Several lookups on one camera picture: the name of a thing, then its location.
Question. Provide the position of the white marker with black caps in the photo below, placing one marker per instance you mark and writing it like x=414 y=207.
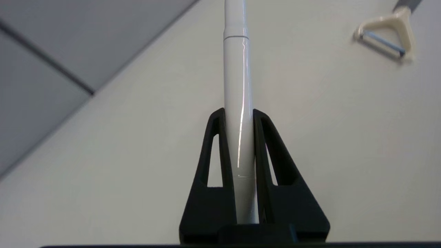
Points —
x=237 y=86

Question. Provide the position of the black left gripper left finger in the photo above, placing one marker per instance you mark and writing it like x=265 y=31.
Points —
x=206 y=206

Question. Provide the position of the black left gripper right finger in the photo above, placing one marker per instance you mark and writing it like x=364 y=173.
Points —
x=293 y=206

